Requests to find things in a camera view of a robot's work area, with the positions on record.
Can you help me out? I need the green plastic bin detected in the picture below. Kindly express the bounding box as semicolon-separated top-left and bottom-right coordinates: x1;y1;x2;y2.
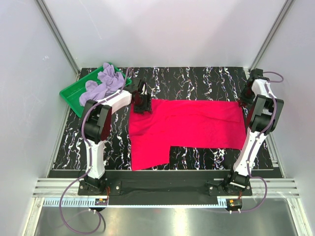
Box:
60;66;132;118

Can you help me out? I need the grey slotted cable duct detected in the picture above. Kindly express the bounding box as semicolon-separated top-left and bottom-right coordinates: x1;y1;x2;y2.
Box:
43;197;227;208

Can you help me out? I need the aluminium front rail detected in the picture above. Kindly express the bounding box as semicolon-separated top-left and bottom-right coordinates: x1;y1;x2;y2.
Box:
33;178;299;198

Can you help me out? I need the aluminium frame profile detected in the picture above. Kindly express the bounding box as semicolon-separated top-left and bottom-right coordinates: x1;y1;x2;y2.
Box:
35;0;81;77
248;0;295;71

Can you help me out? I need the aluminium frame profile right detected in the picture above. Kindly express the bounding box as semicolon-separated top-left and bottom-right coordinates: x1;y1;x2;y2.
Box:
248;0;295;71

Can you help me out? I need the left small circuit board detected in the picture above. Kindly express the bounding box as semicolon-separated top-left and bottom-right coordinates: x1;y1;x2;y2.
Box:
94;198;108;206

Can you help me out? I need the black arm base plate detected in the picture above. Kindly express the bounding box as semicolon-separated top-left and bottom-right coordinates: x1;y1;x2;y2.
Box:
78;170;252;206

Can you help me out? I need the lavender t shirt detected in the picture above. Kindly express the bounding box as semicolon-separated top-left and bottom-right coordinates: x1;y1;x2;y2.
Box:
79;62;125;107

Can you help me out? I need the aluminium frame profile left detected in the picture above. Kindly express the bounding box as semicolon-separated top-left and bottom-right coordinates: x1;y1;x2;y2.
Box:
35;0;81;77

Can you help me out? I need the red t shirt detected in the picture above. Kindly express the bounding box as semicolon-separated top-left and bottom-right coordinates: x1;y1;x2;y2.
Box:
128;99;246;171

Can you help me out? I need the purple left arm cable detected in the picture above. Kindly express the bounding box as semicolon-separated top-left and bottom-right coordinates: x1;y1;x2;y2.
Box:
59;67;135;233

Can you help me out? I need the right orange connector box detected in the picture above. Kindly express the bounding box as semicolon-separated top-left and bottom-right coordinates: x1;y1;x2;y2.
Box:
226;198;243;214

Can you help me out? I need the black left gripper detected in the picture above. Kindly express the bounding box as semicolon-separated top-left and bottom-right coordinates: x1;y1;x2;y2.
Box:
132;93;152;115

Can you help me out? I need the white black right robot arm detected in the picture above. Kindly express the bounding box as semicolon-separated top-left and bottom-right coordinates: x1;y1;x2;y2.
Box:
222;68;284;195

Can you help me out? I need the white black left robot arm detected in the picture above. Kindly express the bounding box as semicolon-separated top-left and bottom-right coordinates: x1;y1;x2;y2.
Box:
79;78;152;195

